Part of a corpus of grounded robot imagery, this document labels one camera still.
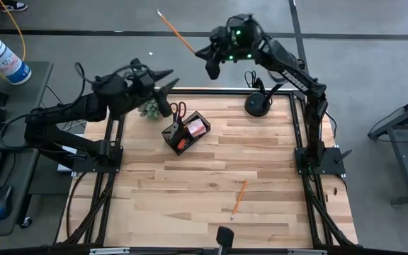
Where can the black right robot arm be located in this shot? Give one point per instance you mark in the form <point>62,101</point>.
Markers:
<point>285,67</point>

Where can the white wipes canister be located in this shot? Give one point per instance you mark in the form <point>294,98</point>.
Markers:
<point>2,58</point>

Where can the black table-level camera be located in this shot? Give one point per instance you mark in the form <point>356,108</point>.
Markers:
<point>225,236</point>

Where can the black gooseneck desk lamp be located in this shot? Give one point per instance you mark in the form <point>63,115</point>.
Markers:
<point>257,104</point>

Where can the grey side desk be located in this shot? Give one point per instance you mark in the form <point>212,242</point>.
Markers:
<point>30,102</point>

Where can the person's shoe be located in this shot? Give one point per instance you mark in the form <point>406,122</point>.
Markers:
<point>12,6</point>

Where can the small black printed part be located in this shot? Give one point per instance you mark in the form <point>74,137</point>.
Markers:
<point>1,99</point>

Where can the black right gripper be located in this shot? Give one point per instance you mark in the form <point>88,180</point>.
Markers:
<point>236,42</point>

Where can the small green potted plant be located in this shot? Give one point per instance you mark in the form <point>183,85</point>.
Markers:
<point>149,110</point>

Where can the black mesh desk organizer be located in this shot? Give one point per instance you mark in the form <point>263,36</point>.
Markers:
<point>193,140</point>

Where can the black computer mouse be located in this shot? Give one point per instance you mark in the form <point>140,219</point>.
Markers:
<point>1,202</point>

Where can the orange pencil with eraser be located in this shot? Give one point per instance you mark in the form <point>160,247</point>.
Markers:
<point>175,31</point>
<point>239,199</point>

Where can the black aluminium table frame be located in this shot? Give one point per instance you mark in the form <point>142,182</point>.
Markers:
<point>99,198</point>

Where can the grey metal side stand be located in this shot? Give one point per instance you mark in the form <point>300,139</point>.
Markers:
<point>404,166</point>

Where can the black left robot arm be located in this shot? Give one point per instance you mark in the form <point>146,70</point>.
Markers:
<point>66,110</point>

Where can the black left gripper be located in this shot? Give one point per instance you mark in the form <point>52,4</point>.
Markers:
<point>142,83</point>

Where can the pink sticky note pad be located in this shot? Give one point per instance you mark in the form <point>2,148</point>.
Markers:
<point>197,127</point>

